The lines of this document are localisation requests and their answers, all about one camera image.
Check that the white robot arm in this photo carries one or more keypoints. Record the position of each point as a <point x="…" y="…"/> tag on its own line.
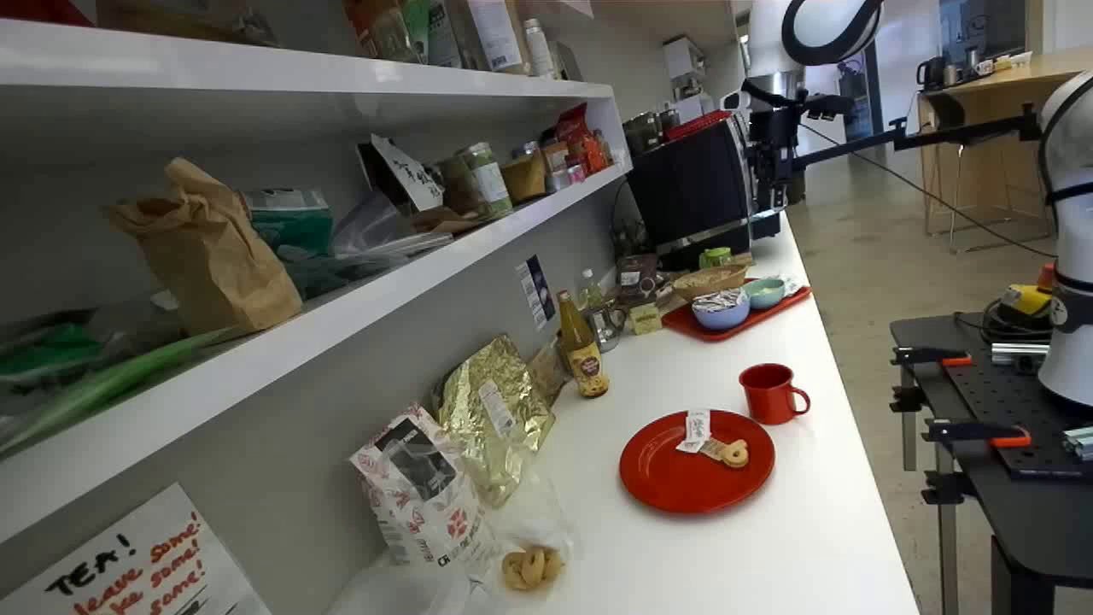
<point x="1067" y="175"/>

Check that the red round plate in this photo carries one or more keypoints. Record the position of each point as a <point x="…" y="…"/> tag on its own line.
<point x="667" y="481"/>

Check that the gold foil bag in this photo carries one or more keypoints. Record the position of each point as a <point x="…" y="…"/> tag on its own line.
<point x="495" y="417"/>

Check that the white wall shelf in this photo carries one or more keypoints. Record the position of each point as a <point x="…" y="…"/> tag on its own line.
<point x="89" y="119"/>

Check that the brown paper bag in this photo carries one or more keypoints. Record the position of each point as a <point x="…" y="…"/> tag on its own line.
<point x="204" y="248"/>

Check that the glass jar with label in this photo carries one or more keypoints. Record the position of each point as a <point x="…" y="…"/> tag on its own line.
<point x="486" y="178"/>

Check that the white paper tag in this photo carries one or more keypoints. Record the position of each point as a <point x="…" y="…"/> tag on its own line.
<point x="694" y="431"/>

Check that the pastry in plastic bag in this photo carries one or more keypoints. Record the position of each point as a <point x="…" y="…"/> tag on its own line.
<point x="530" y="568"/>

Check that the orange handled clamp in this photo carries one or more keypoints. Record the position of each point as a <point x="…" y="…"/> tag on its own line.
<point x="994" y="434"/>

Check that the red enamel cup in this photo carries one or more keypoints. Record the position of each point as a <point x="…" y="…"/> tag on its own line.
<point x="772" y="398"/>

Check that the black perforated work table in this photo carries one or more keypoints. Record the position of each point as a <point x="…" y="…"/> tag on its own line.
<point x="1039" y="500"/>

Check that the black coffee machine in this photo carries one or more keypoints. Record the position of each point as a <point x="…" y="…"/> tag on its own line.
<point x="694" y="193"/>

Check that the teal small bowl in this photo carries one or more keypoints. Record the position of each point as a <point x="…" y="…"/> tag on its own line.
<point x="765" y="293"/>

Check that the white red printed bag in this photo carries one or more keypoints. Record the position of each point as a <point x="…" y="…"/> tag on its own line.
<point x="418" y="495"/>

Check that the white tea sign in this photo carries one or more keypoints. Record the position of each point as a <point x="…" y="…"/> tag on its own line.
<point x="163" y="558"/>

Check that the green plastic bags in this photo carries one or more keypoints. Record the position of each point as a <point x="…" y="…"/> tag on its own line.
<point x="111" y="385"/>

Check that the blue white bowl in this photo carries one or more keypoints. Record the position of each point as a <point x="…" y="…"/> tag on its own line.
<point x="722" y="309"/>

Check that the yellow liquid bottle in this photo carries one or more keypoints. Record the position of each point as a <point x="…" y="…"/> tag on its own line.
<point x="583" y="351"/>

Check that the small pastry on plate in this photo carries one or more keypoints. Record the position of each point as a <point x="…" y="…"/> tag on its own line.
<point x="732" y="451"/>

